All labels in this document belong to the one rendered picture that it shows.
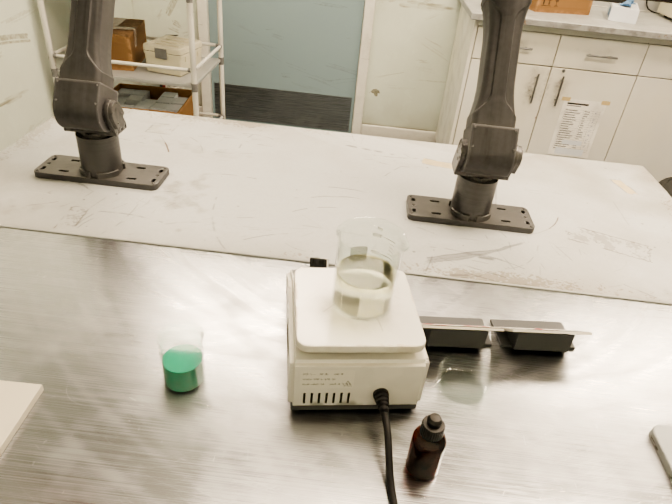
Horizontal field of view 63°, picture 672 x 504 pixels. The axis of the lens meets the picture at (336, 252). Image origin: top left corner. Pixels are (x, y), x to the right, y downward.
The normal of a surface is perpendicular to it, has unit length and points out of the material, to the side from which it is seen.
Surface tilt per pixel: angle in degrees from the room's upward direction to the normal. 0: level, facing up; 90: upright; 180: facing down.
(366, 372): 90
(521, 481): 0
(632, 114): 90
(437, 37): 90
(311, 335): 0
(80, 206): 0
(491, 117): 60
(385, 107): 90
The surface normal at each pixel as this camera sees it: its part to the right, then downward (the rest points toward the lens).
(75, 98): -0.03, 0.07
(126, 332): 0.08, -0.83
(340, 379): 0.08, 0.56
